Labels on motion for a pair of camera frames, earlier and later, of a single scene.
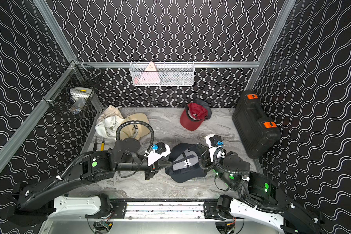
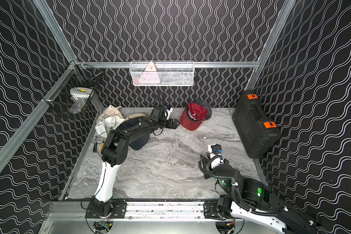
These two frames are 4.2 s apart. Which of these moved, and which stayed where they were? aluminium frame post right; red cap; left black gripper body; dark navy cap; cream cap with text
Moved: dark navy cap; left black gripper body
Stayed: cream cap with text; aluminium frame post right; red cap
